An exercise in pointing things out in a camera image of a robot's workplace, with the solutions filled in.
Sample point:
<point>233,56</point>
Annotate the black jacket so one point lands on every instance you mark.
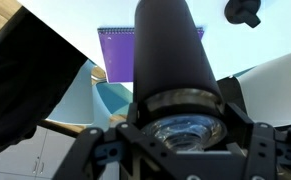
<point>25,83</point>

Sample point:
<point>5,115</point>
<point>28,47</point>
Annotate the purple spiral notebook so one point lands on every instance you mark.
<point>118,53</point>

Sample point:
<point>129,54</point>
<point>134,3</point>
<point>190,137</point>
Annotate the teal seat white back chair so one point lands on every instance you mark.
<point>75,100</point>

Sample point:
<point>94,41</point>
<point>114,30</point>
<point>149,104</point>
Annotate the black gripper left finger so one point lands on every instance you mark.
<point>85,150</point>

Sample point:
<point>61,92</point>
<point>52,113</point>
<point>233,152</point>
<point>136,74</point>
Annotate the small black knob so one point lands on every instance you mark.
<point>241,11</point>

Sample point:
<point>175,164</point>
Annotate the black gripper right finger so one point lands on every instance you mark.
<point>268,146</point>

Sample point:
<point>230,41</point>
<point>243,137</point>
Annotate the grey cabinet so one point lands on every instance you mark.
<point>18,160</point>

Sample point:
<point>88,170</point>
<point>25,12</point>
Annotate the dark brown water bottle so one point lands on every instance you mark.
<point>168,50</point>

